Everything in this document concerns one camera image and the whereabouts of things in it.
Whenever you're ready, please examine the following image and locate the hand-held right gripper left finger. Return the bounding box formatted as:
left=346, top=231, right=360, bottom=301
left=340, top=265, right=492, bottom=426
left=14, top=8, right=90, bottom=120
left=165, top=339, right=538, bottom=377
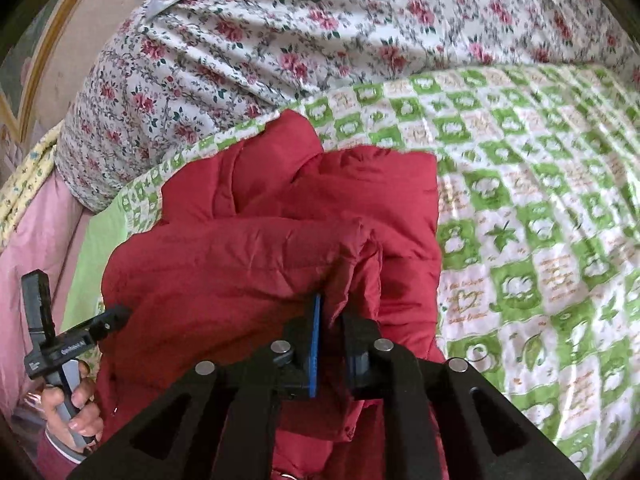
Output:
left=67, top=293, right=323, bottom=480

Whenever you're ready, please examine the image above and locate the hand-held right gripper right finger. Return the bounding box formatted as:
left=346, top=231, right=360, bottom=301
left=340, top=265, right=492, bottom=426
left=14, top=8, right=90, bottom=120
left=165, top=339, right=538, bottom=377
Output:
left=342, top=314, right=587, bottom=480

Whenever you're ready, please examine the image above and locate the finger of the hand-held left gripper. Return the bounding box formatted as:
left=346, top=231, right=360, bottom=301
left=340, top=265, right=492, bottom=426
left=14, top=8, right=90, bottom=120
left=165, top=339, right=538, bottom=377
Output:
left=89, top=304, right=133, bottom=347

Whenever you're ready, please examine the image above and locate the red quilted blanket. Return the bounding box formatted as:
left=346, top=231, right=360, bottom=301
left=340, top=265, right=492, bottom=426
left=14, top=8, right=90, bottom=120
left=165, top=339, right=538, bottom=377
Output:
left=92, top=109, right=451, bottom=480

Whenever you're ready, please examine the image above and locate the person's left forearm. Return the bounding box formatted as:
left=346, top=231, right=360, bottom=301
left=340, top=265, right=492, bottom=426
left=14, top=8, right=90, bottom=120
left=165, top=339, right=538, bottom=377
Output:
left=35, top=427, right=93, bottom=480

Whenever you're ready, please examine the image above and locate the person's left hand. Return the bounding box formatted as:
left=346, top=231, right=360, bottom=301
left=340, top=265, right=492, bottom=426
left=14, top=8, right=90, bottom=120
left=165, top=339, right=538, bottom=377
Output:
left=40, top=360, right=104, bottom=447

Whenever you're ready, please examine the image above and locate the pink blanket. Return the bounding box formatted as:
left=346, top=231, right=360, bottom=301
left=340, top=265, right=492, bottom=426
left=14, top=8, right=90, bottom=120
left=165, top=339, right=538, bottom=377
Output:
left=0, top=175, right=96, bottom=411

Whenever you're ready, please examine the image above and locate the yellow patterned cloth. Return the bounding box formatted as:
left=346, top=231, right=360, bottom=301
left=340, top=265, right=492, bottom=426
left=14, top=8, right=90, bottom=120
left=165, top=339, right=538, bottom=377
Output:
left=0, top=130, right=63, bottom=248

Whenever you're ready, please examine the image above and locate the green checkered blanket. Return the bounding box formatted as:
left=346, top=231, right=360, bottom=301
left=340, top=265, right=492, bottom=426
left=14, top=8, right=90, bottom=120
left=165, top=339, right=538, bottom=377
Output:
left=60, top=62, right=640, bottom=480

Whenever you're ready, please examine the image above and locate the gold framed headboard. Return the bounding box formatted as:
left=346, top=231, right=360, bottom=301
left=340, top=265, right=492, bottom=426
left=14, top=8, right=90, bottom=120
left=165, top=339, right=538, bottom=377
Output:
left=0, top=0, right=118, bottom=136

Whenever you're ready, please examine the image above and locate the floral quilt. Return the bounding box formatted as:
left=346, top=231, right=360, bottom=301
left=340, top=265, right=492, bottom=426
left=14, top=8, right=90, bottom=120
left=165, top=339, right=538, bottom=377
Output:
left=54, top=0, right=640, bottom=213

